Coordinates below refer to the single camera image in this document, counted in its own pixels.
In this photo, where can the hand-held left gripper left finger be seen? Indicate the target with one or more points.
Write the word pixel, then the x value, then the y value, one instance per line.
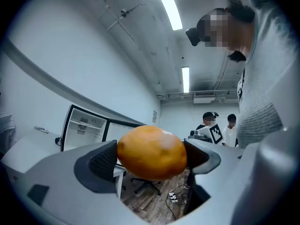
pixel 58 172

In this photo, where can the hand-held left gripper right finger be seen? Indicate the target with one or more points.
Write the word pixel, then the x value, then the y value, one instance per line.
pixel 225 172

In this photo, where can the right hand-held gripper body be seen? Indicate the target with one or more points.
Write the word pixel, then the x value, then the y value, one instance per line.
pixel 212 133

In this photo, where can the small white refrigerator black frame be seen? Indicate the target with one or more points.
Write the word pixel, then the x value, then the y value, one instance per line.
pixel 79 135

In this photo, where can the orange fruit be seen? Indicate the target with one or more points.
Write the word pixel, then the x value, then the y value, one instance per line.
pixel 152 153

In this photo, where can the black power plug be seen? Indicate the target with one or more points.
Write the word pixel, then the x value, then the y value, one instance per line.
pixel 57 141

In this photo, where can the white ceiling air conditioner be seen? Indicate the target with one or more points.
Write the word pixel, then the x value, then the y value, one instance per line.
pixel 204 97

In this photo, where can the white and blue packet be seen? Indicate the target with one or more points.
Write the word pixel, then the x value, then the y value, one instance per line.
pixel 41 129

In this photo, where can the white power strip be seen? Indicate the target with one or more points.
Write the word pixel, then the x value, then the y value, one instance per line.
pixel 172 197

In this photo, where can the short ceiling light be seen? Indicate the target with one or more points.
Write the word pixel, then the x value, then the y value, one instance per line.
pixel 185 80

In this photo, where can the grey striped fabric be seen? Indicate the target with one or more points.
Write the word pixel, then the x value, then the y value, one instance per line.
pixel 7 130

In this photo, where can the person's grey striped shirt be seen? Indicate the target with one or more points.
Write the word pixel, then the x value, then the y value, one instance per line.
pixel 264 83

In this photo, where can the black office chair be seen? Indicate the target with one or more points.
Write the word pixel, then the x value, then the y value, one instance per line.
pixel 146 186

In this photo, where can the person's head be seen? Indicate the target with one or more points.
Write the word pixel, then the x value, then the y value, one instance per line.
pixel 218 29

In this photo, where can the long ceiling light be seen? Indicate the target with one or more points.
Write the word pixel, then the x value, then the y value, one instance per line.
pixel 170 6

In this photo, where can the round ceiling sensor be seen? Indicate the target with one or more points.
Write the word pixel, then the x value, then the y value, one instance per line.
pixel 125 12

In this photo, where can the white wall notice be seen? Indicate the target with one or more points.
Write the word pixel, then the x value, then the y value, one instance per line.
pixel 154 116

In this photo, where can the grey wall trunking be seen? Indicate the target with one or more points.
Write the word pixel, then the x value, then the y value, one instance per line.
pixel 58 83

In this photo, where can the black head-worn camera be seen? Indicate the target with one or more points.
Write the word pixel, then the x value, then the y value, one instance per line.
pixel 193 35

